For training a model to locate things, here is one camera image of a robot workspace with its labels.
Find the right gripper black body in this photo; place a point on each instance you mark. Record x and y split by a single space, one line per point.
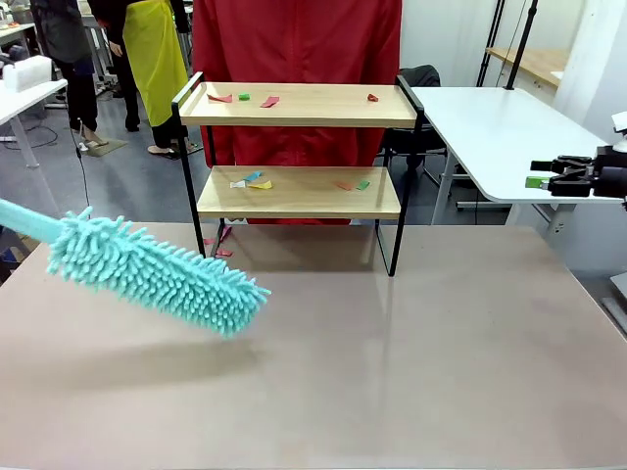
612 182

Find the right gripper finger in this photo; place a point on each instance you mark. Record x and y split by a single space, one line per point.
568 186
570 164

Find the purple paper scrap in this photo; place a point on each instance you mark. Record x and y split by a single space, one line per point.
226 234

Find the teal microfiber duster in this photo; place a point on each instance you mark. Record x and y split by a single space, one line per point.
161 279

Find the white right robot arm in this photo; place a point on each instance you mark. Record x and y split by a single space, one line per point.
621 123

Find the large white desk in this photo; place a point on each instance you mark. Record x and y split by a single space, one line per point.
490 132

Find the wooden top desk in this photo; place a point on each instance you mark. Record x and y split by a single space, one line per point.
534 61

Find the thick black stand pole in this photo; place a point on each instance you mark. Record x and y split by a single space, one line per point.
521 44

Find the thin black tripod stand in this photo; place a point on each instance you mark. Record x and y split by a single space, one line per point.
492 39

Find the black office chair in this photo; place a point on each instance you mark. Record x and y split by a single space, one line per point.
423 76

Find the crumpled red paper scrap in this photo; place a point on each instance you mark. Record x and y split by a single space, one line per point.
373 98

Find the orange-red paper scrap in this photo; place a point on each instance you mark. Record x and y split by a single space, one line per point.
344 185

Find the person in red jacket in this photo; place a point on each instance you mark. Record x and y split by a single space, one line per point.
294 49

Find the yellow paper scrap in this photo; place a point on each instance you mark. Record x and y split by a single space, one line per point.
260 185

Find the blue paper scrap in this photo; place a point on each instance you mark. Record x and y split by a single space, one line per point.
253 176

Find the white paper scrap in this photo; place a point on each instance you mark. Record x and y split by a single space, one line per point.
237 184

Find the bystander in yellow apron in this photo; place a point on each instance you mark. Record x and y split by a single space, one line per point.
154 59

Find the bystander in black clothes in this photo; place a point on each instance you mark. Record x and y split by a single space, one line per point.
130 88

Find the grey floor mat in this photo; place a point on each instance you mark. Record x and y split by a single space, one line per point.
105 147

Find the bystander in grey jacket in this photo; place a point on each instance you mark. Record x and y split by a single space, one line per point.
68 44

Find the white foam box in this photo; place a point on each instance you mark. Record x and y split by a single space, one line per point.
27 73

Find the small white desk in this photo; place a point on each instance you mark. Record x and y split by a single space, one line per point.
19 100

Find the cardboard box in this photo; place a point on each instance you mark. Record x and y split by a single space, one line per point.
14 254

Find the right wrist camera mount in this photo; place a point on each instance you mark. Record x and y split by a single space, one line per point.
610 155

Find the grey metal base plate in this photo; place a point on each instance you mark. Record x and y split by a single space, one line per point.
618 303

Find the two-tier wooden shelf black frame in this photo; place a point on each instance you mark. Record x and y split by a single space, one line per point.
294 116

